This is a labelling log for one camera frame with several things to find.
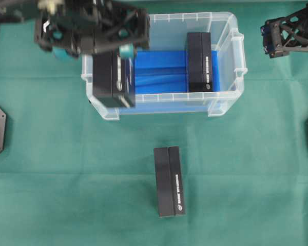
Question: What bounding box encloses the green table cloth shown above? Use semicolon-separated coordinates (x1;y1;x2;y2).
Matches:
0;1;308;245

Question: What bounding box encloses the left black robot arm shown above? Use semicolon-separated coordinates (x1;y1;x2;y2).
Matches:
0;1;150;58

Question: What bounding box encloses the clear plastic storage bin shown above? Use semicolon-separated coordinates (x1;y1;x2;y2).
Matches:
81;12;247;120

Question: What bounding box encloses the black camera box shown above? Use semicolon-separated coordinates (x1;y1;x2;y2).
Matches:
153;146;186;218
186;32;214;92
92;52;136;108

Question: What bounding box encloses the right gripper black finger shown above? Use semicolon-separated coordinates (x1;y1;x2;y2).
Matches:
260;3;308;58

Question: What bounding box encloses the blue liner sheet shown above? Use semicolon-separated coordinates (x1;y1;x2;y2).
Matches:
118;50;221;113

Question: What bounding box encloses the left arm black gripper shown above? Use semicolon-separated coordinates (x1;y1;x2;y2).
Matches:
34;1;150;59

